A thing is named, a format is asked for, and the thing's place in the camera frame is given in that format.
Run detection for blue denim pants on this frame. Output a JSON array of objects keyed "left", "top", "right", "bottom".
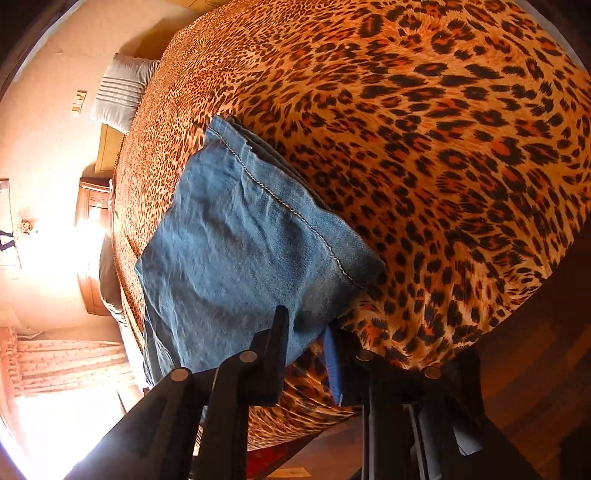
[{"left": 134, "top": 114, "right": 387, "bottom": 389}]

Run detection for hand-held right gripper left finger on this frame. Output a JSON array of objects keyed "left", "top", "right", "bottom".
[{"left": 65, "top": 305, "right": 291, "bottom": 480}]

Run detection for wooden nightstand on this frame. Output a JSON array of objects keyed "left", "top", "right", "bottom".
[{"left": 75, "top": 176, "right": 115, "bottom": 232}]

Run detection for wooden headboard panel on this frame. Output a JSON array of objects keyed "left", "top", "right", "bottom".
[{"left": 76, "top": 270, "right": 112, "bottom": 317}]

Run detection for grey striped pillow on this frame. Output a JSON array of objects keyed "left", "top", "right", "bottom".
[{"left": 89, "top": 53, "right": 161, "bottom": 134}]

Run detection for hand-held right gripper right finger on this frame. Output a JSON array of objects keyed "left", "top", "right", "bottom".
[{"left": 322, "top": 322, "right": 542, "bottom": 480}]

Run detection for leopard print blanket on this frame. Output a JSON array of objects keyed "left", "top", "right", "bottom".
[{"left": 111, "top": 0, "right": 591, "bottom": 452}]

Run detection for wall poster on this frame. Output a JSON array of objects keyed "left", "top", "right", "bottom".
[{"left": 0, "top": 179, "right": 24, "bottom": 269}]

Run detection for patterned pink curtain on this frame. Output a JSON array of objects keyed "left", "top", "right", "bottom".
[{"left": 0, "top": 327, "right": 136, "bottom": 398}]

